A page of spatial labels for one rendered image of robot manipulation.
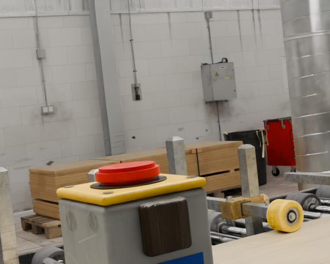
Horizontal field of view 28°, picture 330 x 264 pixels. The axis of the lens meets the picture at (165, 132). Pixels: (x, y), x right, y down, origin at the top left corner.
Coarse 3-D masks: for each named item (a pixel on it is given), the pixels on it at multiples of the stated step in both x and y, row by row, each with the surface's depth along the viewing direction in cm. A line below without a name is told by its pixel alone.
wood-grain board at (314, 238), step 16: (304, 224) 172; (320, 224) 170; (240, 240) 161; (256, 240) 160; (272, 240) 158; (288, 240) 156; (304, 240) 154; (320, 240) 153; (224, 256) 148; (240, 256) 146; (256, 256) 145; (272, 256) 143; (288, 256) 142; (304, 256) 140; (320, 256) 139
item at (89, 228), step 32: (64, 192) 41; (96, 192) 38; (128, 192) 37; (160, 192) 38; (192, 192) 39; (64, 224) 41; (96, 224) 37; (128, 224) 37; (192, 224) 39; (96, 256) 38; (128, 256) 37; (160, 256) 38
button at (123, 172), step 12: (108, 168) 40; (120, 168) 39; (132, 168) 39; (144, 168) 39; (156, 168) 40; (96, 180) 40; (108, 180) 39; (120, 180) 39; (132, 180) 39; (144, 180) 39
